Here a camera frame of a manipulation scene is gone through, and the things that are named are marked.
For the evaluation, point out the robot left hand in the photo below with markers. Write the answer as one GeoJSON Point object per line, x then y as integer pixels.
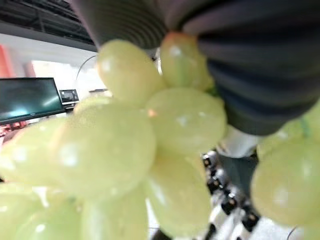
{"type": "Point", "coordinates": [255, 70]}

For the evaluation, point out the green grape bunch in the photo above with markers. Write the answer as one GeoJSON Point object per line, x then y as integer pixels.
{"type": "Point", "coordinates": [107, 150]}

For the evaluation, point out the black computer monitor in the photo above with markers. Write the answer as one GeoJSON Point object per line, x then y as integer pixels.
{"type": "Point", "coordinates": [27, 97]}

